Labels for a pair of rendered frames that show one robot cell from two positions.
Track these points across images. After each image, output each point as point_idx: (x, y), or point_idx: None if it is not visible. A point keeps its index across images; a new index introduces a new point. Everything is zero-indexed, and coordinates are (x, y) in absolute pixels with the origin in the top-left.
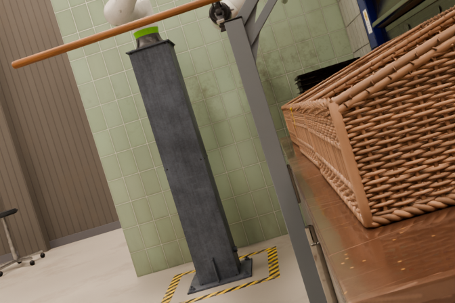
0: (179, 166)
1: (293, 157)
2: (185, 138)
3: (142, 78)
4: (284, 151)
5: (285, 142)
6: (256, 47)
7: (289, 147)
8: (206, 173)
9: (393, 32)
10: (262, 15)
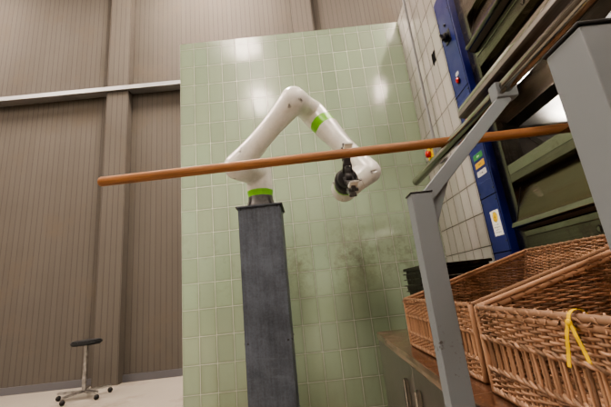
0: (263, 342)
1: (495, 406)
2: (275, 312)
3: (245, 236)
4: (404, 359)
5: (398, 343)
6: (441, 202)
7: (427, 362)
8: (291, 358)
9: (545, 236)
10: (455, 158)
